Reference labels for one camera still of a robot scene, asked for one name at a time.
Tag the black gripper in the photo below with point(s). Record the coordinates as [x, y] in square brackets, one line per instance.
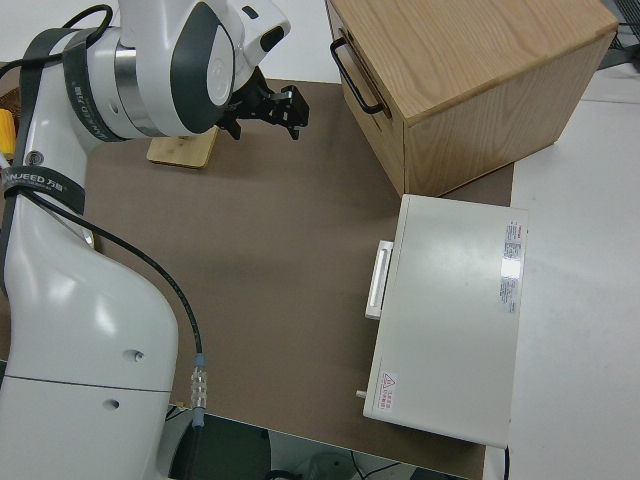
[280, 106]

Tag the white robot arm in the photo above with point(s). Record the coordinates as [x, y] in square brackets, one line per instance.
[85, 310]

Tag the small wooden block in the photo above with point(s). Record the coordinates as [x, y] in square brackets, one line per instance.
[180, 149]

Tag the brown table mat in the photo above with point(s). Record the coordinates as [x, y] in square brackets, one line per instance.
[280, 240]

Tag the wooden drawer cabinet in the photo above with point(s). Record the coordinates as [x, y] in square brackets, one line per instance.
[475, 75]

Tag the round wicker basket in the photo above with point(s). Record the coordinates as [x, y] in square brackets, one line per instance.
[9, 97]

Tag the white toaster oven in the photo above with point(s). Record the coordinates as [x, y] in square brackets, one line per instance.
[450, 310]

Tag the yellow corn cob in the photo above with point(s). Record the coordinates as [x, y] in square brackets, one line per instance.
[5, 131]

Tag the black equipment box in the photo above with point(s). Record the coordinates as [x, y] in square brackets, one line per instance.
[225, 450]

